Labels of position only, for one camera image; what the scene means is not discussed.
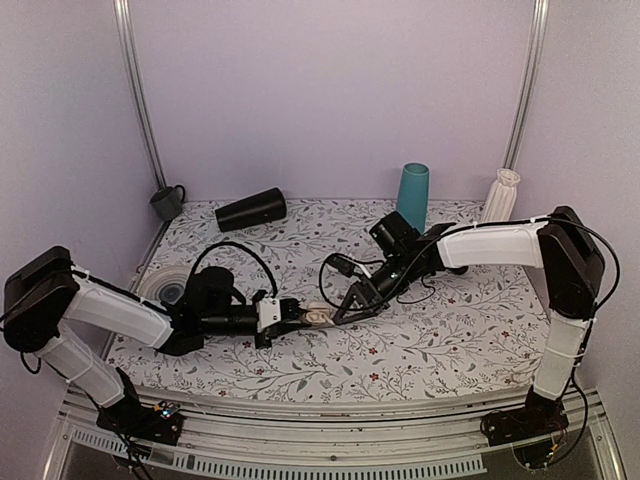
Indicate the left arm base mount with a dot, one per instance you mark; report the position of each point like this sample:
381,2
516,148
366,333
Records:
128,417

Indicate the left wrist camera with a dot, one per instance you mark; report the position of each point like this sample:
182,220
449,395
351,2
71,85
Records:
268,314

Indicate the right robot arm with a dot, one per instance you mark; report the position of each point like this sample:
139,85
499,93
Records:
558,244

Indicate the aluminium frame post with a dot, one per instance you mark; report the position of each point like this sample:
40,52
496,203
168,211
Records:
533,58
126,36

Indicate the front aluminium rail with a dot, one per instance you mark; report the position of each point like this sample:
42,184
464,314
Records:
415,439

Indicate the teal plastic cup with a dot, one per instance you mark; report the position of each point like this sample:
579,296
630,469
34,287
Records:
413,195

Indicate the cream earbud charging case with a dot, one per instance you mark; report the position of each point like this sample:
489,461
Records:
318,314

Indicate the left aluminium frame post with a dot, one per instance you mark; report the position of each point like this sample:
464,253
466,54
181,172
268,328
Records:
126,36

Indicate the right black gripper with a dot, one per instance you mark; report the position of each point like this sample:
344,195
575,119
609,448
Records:
365,292

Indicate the white pleated vase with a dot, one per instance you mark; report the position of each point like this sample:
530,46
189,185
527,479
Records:
501,197

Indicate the right aluminium frame post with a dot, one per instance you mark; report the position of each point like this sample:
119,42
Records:
533,58

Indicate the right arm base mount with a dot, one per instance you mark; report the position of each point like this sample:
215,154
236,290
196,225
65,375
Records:
537,417

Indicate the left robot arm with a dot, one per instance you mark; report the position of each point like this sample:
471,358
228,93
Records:
48,291

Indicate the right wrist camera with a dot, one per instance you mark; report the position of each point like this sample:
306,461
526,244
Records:
348,267

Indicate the grey mug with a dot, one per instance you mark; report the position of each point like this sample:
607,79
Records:
167,202

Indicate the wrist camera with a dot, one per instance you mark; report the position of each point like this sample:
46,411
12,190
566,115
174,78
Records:
348,267
268,314

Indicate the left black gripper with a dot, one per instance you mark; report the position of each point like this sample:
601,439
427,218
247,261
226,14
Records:
269,332

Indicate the white spiral plate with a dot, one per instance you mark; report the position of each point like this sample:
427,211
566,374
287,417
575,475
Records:
165,285

